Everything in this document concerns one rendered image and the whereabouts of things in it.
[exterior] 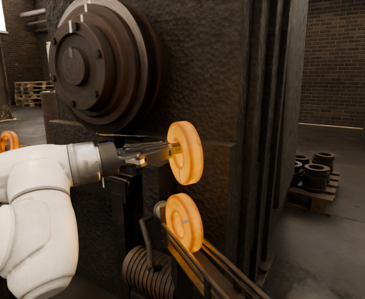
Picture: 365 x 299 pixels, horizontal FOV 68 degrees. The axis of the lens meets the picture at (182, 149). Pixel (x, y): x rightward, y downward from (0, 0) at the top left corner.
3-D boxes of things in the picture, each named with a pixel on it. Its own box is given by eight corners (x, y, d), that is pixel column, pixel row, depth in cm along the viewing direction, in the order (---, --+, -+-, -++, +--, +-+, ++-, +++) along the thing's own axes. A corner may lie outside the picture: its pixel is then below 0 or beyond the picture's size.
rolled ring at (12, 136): (-6, 162, 156) (0, 162, 159) (11, 165, 147) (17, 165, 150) (-3, 130, 157) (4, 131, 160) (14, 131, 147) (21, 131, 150)
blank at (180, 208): (184, 252, 77) (174, 255, 76) (170, 199, 82) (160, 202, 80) (210, 249, 64) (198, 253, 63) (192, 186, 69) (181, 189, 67)
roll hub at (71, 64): (64, 106, 102) (55, 26, 95) (118, 111, 88) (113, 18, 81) (51, 108, 98) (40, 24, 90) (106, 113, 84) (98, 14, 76)
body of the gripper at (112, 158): (98, 170, 64) (136, 163, 67) (103, 183, 56) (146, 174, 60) (93, 140, 62) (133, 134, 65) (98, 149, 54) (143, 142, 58)
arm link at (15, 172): (70, 162, 64) (78, 210, 57) (-7, 174, 58) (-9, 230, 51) (64, 130, 56) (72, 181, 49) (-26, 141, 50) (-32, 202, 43)
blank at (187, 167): (175, 121, 74) (163, 123, 73) (200, 120, 60) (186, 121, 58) (181, 176, 76) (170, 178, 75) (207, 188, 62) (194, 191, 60)
